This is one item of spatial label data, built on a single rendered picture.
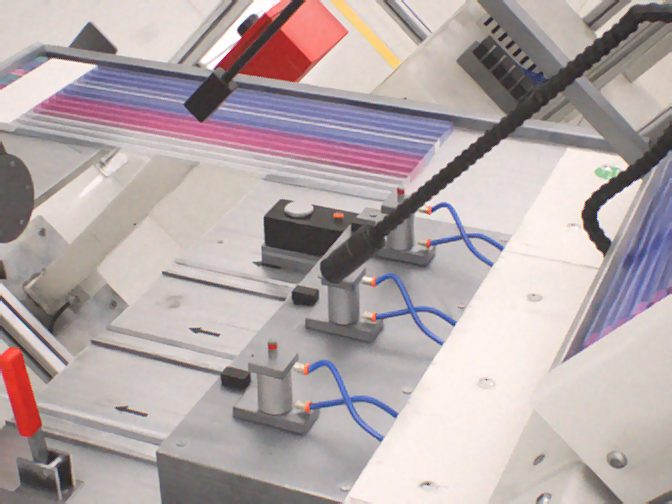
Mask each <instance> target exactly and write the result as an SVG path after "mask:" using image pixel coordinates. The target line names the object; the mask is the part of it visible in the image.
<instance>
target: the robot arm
mask: <svg viewBox="0 0 672 504"><path fill-rule="evenodd" d="M33 205H34V187H33V182H32V178H31V174H30V172H29V170H28V168H27V166H26V165H25V163H24V162H23V161H22V160H21V159H20V158H18V157H17V156H15V155H12V154H8V153H7V151H6V149H5V147H4V145H2V143H1V141H0V243H8V242H11V241H13V240H15V239H17V238H18V237H19V236H20V235H21V234H22V233H23V232H24V230H25V229H26V227H27V225H28V223H29V221H30V218H31V215H32V210H33ZM7 278H8V275H7V272H6V269H5V265H4V262H2V261H1V260H0V279H7Z"/></svg>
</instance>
